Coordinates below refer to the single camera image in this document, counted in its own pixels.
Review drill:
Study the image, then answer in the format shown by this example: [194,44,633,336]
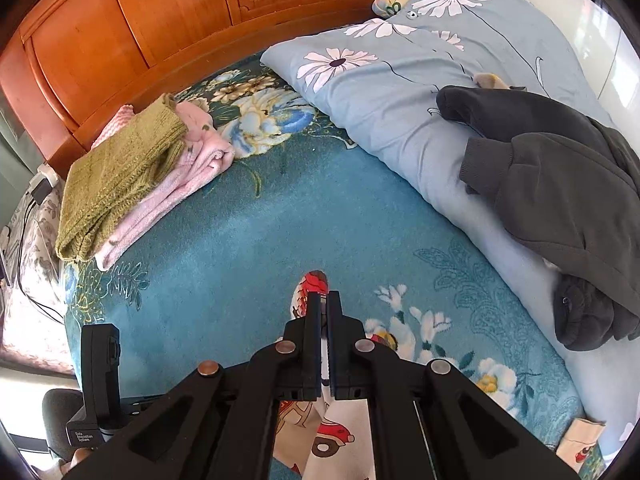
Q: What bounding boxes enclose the orange wooden headboard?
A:
[1,0,373,174]

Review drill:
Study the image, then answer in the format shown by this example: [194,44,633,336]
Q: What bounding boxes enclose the light blue daisy quilt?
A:
[262,0,639,460]

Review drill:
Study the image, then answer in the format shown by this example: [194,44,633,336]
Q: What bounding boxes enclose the person's left hand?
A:
[34,446,94,480]

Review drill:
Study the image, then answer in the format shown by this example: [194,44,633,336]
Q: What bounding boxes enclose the folded olive green sweater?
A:
[55,93,188,261]

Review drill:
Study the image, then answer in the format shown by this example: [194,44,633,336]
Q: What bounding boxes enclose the pale floral pillow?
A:
[371,0,410,20]

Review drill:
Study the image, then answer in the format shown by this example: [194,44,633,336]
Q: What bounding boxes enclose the teal floral bed blanket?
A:
[65,55,584,448]

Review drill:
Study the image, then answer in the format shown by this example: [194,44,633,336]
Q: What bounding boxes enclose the black power adapter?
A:
[27,169,58,205]

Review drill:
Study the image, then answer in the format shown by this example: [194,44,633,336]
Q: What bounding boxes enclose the folded pink garment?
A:
[94,99,234,271]

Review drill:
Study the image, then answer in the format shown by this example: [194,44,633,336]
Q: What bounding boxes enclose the patterned bedside cloth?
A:
[1,178,73,375]

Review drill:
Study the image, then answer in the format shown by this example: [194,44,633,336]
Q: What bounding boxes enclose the dark grey fleece jacket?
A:
[436,86,639,351]

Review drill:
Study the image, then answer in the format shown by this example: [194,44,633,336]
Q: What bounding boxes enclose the cream car print pants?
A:
[273,284,604,479]

